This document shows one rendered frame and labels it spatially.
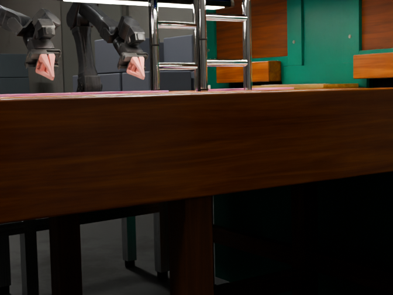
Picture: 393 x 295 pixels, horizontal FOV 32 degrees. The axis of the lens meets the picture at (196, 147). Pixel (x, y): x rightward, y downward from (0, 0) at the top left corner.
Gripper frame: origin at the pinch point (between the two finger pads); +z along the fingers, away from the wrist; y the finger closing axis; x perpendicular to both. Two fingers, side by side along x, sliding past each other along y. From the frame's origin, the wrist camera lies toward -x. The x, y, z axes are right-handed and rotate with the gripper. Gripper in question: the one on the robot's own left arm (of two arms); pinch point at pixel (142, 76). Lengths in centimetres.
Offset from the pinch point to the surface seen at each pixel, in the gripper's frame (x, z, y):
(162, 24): -31.4, 15.0, -11.2
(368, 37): -47, 41, 43
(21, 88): 350, -415, 161
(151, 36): -28.2, 16.7, -14.7
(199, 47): -40, 38, -15
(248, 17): -47, 33, 1
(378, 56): -49, 52, 35
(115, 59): 138, -190, 115
